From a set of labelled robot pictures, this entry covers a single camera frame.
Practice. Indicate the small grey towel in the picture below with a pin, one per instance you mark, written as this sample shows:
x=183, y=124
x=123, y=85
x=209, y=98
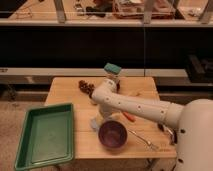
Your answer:
x=94, y=125

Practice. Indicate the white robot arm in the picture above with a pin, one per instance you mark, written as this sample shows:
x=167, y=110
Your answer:
x=193, y=122

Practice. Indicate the purple bowl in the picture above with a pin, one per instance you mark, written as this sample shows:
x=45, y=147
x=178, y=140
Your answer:
x=112, y=134

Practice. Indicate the green sponge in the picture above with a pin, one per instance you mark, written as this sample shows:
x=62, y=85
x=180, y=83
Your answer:
x=112, y=68

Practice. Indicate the bunch of dark grapes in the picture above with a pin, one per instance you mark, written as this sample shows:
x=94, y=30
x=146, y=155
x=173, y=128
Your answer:
x=86, y=87

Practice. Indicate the orange carrot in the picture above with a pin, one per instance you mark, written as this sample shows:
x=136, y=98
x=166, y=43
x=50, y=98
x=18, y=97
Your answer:
x=130, y=117

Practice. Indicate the green plastic tray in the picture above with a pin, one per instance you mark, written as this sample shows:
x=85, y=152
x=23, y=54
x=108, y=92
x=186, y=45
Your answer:
x=47, y=137

